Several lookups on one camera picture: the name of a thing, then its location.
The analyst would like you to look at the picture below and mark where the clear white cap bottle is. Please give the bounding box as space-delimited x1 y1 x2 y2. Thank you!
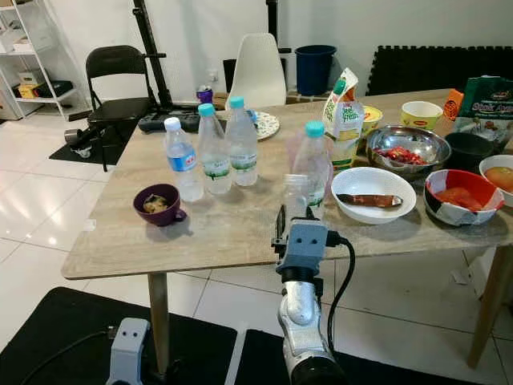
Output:
283 174 313 221

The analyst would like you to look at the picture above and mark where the light wooden table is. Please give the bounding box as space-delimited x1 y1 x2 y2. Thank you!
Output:
62 87 513 374

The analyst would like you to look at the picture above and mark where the pink translucent plastic container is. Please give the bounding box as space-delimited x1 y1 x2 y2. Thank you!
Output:
285 132 307 179

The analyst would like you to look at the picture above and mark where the teal cap water bottle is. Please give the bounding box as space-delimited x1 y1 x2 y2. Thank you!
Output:
225 96 259 187
197 103 232 196
291 120 333 211

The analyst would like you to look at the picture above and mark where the brown sausage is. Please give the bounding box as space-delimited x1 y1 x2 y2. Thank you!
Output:
337 193 404 209

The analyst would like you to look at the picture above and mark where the patterned white plate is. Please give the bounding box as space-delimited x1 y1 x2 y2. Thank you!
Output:
252 110 281 140

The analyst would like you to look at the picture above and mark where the white oval bowl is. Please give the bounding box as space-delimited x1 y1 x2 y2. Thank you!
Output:
330 166 418 225

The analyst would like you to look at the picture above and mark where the purple cup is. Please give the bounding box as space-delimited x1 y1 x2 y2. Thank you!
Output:
133 184 188 227

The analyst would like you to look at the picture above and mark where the blue label water bottle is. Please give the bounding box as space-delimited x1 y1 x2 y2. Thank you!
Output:
164 117 204 203

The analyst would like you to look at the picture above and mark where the large black floor mat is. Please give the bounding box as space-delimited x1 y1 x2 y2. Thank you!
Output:
224 329 486 385
0 287 239 385

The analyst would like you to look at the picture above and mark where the green white snack bag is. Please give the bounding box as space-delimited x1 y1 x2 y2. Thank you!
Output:
321 67 366 171

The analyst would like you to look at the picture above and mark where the red chili food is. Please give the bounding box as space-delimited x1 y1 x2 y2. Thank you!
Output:
381 146 426 166

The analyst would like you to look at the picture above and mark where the small yellow bowl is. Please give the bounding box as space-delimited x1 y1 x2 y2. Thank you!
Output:
362 105 384 136

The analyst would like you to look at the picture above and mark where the purple drink can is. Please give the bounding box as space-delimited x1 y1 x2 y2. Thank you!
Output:
196 85 214 107

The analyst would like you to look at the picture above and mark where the dark blue bin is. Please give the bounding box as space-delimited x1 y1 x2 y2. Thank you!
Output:
294 44 337 97

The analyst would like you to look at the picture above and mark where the white plastic chair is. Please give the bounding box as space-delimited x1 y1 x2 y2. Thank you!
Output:
223 33 288 109

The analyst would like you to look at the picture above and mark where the red white patterned bowl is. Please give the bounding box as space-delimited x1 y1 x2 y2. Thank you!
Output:
423 169 504 227

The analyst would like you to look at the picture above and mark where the small black floor mat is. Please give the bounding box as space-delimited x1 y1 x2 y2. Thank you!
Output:
48 120 153 165

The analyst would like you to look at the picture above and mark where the steel bowl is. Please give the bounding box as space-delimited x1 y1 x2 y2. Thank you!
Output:
366 125 452 180

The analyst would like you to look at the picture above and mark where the yellow noodle cup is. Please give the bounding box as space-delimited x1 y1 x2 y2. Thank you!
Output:
401 100 444 132

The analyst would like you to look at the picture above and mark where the black bowl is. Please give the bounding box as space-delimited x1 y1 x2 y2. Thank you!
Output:
443 132 496 172

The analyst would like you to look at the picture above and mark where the white soup bowl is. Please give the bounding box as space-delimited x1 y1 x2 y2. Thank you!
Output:
479 155 513 208

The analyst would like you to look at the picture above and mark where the orange packet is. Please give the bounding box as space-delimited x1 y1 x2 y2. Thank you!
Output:
443 88 464 121

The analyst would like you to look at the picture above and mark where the black metal stand machine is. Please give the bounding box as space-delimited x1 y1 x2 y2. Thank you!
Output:
132 0 203 134

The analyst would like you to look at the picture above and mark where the orange soup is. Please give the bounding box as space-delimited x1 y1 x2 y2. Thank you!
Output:
485 166 513 192

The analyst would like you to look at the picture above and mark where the black folding chair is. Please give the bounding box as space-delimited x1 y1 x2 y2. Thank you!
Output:
84 45 157 173

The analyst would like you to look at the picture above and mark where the dark green snack bag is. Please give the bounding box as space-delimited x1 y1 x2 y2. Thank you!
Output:
453 76 513 153

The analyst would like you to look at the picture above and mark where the white shelf unit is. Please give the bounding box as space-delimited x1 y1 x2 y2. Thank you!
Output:
0 0 93 121

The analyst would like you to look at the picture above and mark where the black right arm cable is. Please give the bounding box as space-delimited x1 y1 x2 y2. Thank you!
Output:
325 231 357 350

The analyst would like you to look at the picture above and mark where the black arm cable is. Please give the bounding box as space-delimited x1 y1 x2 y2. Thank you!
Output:
20 327 115 385
325 231 357 350

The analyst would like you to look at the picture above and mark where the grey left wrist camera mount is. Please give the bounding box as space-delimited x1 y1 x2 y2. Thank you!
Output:
108 318 151 385

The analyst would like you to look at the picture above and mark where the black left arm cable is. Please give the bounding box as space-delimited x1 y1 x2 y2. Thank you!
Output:
20 327 115 385

